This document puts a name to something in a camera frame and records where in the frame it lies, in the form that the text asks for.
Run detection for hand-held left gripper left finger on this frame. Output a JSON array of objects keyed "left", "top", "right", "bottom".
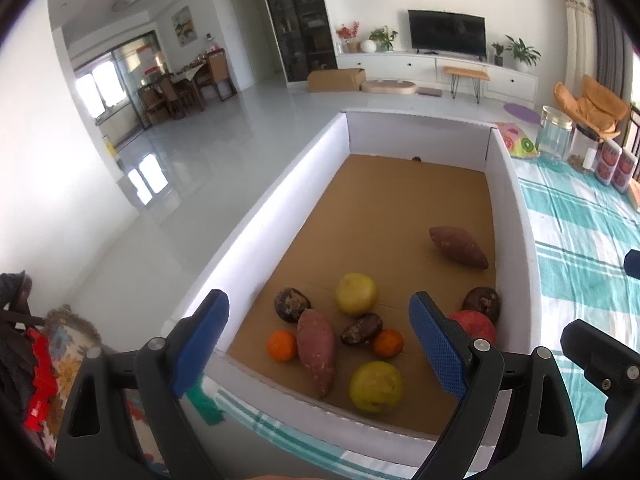
[{"left": 52, "top": 289, "right": 231, "bottom": 480}]

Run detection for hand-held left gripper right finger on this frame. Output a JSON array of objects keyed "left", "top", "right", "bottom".
[{"left": 408, "top": 291, "right": 583, "bottom": 480}]

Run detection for red apple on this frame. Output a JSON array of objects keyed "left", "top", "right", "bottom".
[{"left": 447, "top": 310, "right": 497, "bottom": 346}]

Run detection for small orange tangerine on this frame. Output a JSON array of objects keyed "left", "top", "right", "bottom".
[
  {"left": 267, "top": 330, "right": 299, "bottom": 363},
  {"left": 373, "top": 329, "right": 404, "bottom": 358}
]

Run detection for dark brown water chestnut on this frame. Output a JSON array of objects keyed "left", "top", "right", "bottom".
[
  {"left": 461, "top": 286, "right": 501, "bottom": 324},
  {"left": 340, "top": 312, "right": 384, "bottom": 346},
  {"left": 274, "top": 287, "right": 312, "bottom": 323}
]

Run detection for yellow round fruit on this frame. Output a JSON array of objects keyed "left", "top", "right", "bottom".
[
  {"left": 335, "top": 272, "right": 379, "bottom": 316},
  {"left": 349, "top": 360, "right": 404, "bottom": 415}
]

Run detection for purple sweet potato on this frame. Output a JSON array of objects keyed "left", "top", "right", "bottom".
[
  {"left": 296, "top": 308, "right": 337, "bottom": 401},
  {"left": 429, "top": 225, "right": 489, "bottom": 271}
]

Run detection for white cardboard box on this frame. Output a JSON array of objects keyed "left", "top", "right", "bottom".
[{"left": 173, "top": 111, "right": 541, "bottom": 476}]

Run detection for green cloth piece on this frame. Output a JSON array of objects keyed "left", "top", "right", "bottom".
[{"left": 187, "top": 385, "right": 226, "bottom": 426}]

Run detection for clear jar with black lid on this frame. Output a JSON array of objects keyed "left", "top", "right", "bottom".
[{"left": 567, "top": 127, "right": 601, "bottom": 176}]

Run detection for floral cushion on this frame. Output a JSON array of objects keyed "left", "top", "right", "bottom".
[{"left": 30, "top": 305, "right": 166, "bottom": 476}]

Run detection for glass jar with gold lid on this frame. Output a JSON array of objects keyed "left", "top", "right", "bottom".
[{"left": 535, "top": 105, "right": 574, "bottom": 172}]

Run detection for orange lounge chair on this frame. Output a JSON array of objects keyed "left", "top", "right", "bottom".
[{"left": 553, "top": 75, "right": 632, "bottom": 141}]

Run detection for red cloth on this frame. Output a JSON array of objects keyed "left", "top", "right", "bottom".
[{"left": 22, "top": 327, "right": 56, "bottom": 431}]

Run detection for fruit-printed packet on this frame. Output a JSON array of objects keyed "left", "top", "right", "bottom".
[{"left": 495, "top": 122, "right": 541, "bottom": 159}]

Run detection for dark clothes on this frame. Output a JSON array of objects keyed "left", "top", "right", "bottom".
[{"left": 0, "top": 270, "right": 41, "bottom": 426}]

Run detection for purple round mat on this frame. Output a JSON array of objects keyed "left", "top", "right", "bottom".
[{"left": 502, "top": 103, "right": 542, "bottom": 123}]

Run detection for grey curtain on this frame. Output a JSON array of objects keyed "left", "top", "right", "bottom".
[{"left": 592, "top": 0, "right": 638, "bottom": 106}]

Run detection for potted green plant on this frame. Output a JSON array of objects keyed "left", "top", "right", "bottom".
[{"left": 504, "top": 35, "right": 542, "bottom": 72}]

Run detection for cream curtain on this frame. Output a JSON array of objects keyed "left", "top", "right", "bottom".
[{"left": 562, "top": 0, "right": 597, "bottom": 91}]

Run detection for wooden dining chair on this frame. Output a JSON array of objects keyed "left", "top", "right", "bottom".
[
  {"left": 137, "top": 82, "right": 173, "bottom": 126},
  {"left": 202, "top": 50, "right": 238, "bottom": 103}
]

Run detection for wooden bench with metal legs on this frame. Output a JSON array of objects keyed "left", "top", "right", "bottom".
[{"left": 443, "top": 66, "right": 491, "bottom": 104}]

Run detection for beige oval floor cushion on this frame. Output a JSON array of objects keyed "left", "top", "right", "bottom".
[{"left": 360, "top": 79, "right": 417, "bottom": 96}]

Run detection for dining table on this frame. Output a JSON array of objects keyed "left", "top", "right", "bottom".
[{"left": 167, "top": 65, "right": 208, "bottom": 111}]

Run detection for white television cabinet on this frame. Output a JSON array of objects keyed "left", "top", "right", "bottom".
[{"left": 336, "top": 52, "right": 540, "bottom": 103}]

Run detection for brown cardboard box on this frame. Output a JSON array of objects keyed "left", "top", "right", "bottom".
[{"left": 306, "top": 68, "right": 367, "bottom": 93}]

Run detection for black television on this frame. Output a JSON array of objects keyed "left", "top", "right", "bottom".
[{"left": 407, "top": 9, "right": 487, "bottom": 57}]

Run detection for flower vase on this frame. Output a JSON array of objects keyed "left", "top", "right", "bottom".
[{"left": 336, "top": 21, "right": 361, "bottom": 53}]

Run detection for black glass display cabinet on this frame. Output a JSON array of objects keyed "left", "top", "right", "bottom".
[{"left": 255, "top": 0, "right": 338, "bottom": 83}]

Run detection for wall painting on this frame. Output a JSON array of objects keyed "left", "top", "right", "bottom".
[{"left": 171, "top": 6, "right": 195, "bottom": 46}]

